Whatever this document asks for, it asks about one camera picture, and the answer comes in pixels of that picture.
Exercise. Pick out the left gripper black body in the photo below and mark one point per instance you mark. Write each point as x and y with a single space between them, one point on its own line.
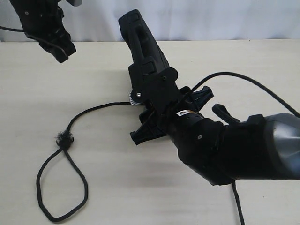
46 27

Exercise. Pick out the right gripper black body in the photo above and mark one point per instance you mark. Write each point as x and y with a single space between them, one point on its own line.
174 111

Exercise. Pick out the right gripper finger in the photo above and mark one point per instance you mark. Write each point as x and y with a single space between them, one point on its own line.
149 129
198 99

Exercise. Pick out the black plastic carrying case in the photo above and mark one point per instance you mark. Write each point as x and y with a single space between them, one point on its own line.
148 58

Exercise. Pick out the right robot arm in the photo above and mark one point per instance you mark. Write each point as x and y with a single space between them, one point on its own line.
260 148

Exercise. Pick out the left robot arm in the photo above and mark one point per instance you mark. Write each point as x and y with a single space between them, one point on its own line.
21 5

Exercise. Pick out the white backdrop curtain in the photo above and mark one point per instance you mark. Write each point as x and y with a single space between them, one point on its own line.
170 20

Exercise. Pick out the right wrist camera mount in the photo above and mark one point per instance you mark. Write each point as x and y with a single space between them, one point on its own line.
159 89

